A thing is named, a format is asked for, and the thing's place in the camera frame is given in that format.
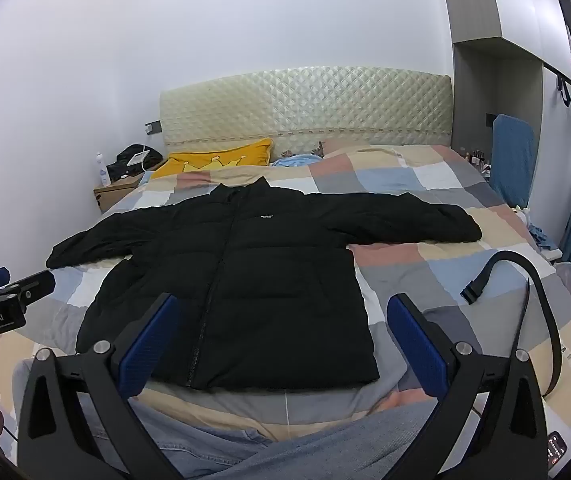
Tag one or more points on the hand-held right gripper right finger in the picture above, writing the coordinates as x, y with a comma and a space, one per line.
415, 350

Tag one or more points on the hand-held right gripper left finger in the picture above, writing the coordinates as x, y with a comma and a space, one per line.
148, 347

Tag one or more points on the black puffer jacket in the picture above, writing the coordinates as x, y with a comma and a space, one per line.
275, 285

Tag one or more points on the checked patchwork duvet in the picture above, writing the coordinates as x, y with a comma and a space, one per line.
440, 265

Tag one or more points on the wooden nightstand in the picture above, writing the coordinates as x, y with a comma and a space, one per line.
113, 195

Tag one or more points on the white spray bottle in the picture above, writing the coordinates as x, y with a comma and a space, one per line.
102, 172

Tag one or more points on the black belt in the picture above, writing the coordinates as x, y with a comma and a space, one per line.
548, 305

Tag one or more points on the black bag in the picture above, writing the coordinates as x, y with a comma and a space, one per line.
123, 165

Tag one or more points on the person's jeans legs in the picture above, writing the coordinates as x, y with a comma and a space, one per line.
290, 455

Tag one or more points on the white tablet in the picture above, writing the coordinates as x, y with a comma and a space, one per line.
139, 157

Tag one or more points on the yellow crown pillow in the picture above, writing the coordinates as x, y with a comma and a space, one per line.
215, 157

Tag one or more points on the blue chair cover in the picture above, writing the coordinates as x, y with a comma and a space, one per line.
513, 160

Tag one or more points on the light blue pillow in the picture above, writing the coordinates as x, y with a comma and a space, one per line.
295, 161

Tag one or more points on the brown patterned pillow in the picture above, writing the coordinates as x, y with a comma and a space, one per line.
315, 149

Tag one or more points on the cream quilted headboard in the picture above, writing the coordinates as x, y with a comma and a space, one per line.
315, 105

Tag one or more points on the grey white wardrobe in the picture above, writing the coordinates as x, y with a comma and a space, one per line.
510, 5

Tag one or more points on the grey wall socket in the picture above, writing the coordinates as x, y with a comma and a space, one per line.
153, 127

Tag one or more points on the black wall switch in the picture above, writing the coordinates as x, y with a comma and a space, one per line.
489, 120

